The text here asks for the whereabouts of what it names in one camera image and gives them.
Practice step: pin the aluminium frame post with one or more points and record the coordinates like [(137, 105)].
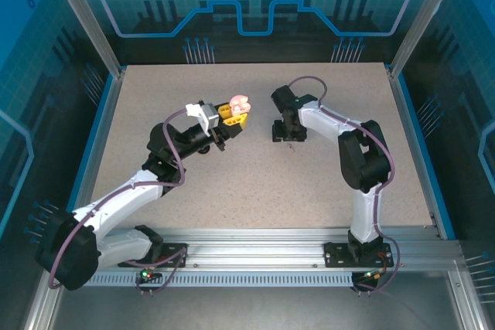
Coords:
[(89, 21), (422, 21)]

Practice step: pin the small lit circuit board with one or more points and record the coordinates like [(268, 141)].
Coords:
[(147, 275), (373, 276)]

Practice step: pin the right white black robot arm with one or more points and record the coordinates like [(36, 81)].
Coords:
[(365, 214)]

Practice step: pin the black earbud charging case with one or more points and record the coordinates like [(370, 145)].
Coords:
[(204, 151)]

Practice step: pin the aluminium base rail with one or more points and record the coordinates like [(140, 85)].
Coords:
[(251, 247)]

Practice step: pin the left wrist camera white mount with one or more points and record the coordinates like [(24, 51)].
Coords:
[(205, 119)]

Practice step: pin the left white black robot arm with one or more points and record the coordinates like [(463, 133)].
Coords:
[(116, 198)]

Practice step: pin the pink earbud charging case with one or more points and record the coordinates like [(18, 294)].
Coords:
[(239, 104)]

